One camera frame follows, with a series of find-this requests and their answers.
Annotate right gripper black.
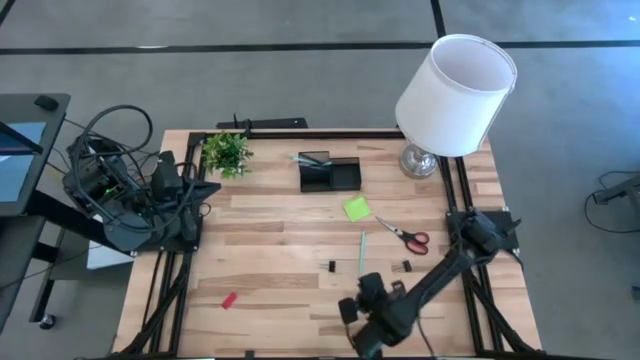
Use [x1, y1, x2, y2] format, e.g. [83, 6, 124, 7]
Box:
[338, 272, 419, 359]

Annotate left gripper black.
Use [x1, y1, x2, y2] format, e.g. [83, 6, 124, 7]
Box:
[152, 149, 222, 241]

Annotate red handled scissors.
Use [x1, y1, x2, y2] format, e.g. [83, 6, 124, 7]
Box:
[374, 215, 431, 257]

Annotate green sticky note pad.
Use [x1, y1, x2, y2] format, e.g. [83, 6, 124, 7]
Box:
[342, 194, 373, 224]

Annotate black mesh desk organizer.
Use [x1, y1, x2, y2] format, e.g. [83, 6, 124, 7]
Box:
[298, 150, 362, 194]

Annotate green potted plant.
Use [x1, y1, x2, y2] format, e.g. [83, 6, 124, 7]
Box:
[201, 130, 255, 180]

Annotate white paper sheet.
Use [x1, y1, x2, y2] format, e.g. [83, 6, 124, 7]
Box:
[86, 239, 151, 271]

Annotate black side desk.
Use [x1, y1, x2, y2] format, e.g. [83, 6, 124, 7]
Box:
[0, 92, 134, 334]

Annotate monitor screen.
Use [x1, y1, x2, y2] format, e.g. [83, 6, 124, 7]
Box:
[0, 121, 49, 204]

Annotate white shade table lamp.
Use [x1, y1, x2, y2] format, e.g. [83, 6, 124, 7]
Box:
[394, 33, 519, 180]

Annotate black stand leg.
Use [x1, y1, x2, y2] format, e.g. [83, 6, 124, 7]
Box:
[592, 173, 640, 206]

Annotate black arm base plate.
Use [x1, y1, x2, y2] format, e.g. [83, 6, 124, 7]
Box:
[130, 213, 204, 253]
[446, 209, 521, 251]

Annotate black bar mount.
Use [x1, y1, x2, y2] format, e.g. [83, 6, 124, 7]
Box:
[216, 113, 310, 130]

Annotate black aluminium table frame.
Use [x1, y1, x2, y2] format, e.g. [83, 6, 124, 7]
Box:
[119, 128, 539, 359]

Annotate black floor cable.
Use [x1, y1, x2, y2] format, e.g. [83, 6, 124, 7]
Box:
[584, 171, 640, 235]

